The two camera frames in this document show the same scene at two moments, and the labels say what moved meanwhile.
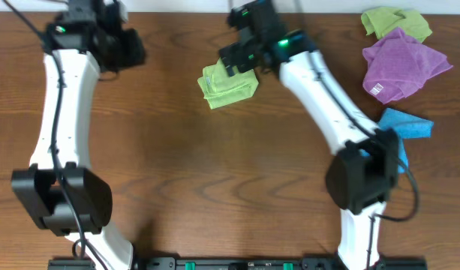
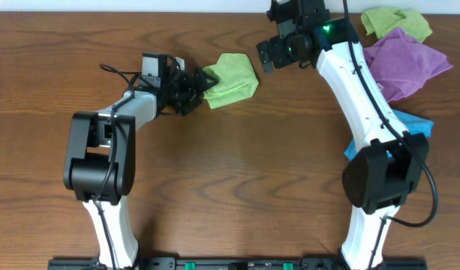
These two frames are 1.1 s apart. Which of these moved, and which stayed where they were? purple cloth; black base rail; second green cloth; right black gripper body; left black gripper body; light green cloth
Moved: right black gripper body; left black gripper body
Stayed: purple cloth; second green cloth; light green cloth; black base rail
